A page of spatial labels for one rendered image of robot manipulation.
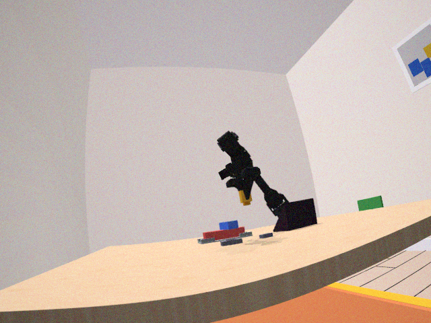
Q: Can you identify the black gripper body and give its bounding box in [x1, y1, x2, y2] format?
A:
[226, 158, 261, 188]

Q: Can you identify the yellow rectangular block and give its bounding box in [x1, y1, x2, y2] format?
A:
[239, 190, 253, 206]

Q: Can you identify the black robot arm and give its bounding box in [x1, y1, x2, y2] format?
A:
[217, 131, 289, 217]

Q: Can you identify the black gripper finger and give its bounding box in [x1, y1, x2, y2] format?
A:
[232, 184, 243, 192]
[238, 179, 255, 200]

